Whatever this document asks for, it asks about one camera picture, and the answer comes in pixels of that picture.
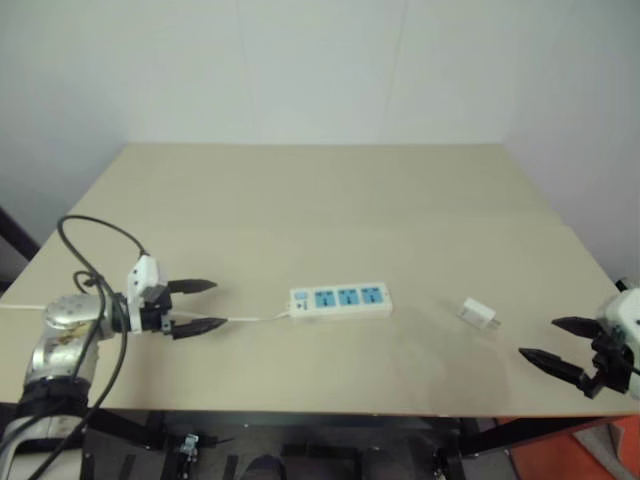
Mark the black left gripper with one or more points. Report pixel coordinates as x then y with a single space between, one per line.
156 320

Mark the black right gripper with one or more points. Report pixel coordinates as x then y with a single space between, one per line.
607 372

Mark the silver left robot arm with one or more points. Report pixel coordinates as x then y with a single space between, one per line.
62 325

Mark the white plug adapter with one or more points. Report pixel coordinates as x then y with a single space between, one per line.
477 312

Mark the white power strip blue sockets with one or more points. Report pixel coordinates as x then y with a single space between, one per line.
340 301

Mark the small metal clamp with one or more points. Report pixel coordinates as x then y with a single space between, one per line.
190 445

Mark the dark rounded shape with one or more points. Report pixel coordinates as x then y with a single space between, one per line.
265 469

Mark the dark furniture piece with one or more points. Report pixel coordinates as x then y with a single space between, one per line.
15 240

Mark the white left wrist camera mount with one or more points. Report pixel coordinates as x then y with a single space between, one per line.
144 274

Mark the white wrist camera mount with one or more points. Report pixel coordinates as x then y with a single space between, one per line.
625 310
144 274

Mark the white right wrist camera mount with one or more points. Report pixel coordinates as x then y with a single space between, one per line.
625 310

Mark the black metal table frame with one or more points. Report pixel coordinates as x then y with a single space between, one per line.
120 425

